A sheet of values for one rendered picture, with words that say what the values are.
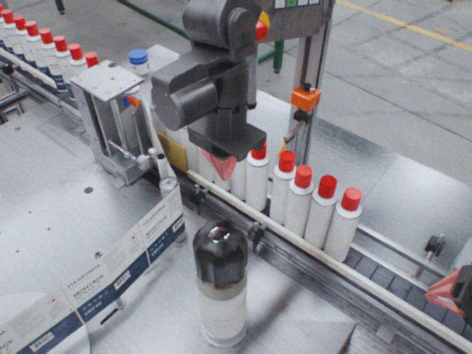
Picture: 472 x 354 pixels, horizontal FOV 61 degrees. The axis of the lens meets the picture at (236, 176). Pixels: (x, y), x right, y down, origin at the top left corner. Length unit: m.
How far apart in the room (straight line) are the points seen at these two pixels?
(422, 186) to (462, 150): 1.60
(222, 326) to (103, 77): 0.60
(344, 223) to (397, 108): 2.21
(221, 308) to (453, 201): 0.75
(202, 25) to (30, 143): 0.98
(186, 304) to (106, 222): 0.30
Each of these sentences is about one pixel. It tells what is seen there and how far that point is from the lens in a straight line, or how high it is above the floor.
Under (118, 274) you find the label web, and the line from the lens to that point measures 0.81.
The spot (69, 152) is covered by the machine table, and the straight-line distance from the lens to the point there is 1.31.
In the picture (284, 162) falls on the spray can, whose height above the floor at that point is 1.08.
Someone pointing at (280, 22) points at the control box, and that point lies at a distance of 0.77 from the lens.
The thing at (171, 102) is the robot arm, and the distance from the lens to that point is 0.47.
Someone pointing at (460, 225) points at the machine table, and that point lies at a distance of 1.17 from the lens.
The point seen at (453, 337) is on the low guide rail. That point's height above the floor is 0.91.
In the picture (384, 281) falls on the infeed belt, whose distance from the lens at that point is 0.94.
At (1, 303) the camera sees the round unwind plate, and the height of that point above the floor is 0.89.
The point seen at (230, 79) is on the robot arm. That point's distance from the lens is 0.50.
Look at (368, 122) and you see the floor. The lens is 2.80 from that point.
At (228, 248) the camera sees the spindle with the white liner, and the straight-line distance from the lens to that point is 0.57.
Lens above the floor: 1.65
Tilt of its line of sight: 46 degrees down
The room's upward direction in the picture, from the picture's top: straight up
